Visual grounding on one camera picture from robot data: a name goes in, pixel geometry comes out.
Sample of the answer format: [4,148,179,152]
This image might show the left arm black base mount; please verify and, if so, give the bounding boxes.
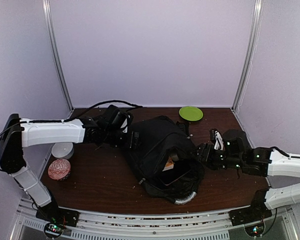
[35,204,80,227]

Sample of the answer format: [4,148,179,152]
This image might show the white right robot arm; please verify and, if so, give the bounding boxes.
[194,128,300,221]

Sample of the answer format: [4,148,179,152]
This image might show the black student backpack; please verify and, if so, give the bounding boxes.
[123,115,205,205]

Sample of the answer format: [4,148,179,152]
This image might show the aluminium front rail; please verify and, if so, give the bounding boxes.
[14,197,298,240]

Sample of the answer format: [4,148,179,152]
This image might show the right aluminium frame post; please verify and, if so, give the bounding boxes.
[231,0,264,114]

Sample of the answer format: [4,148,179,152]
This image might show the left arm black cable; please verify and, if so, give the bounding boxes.
[0,99,143,173]

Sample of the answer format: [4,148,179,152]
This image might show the green plate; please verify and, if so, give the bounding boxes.
[178,106,204,122]

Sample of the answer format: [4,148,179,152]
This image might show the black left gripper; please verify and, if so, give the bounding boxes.
[103,128,143,150]

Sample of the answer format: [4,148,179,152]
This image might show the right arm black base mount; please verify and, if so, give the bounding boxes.
[228,206,272,226]

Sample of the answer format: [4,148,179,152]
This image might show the orange treehouse paperback book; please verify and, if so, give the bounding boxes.
[162,157,175,172]

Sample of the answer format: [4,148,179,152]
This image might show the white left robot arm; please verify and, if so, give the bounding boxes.
[0,105,133,222]

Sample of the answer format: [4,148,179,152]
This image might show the black smartphone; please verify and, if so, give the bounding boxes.
[158,161,191,186]

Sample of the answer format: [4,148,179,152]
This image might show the left aluminium frame post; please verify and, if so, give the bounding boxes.
[42,0,74,112]

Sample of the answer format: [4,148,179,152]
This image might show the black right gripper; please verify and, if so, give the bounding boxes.
[188,143,244,171]

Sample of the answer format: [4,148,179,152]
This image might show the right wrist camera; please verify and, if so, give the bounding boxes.
[209,128,225,151]

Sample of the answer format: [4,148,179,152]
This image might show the red patterned bowl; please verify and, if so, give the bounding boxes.
[47,158,71,181]

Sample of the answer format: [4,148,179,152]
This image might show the aluminium frame post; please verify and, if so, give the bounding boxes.
[42,0,74,112]
[231,0,264,114]

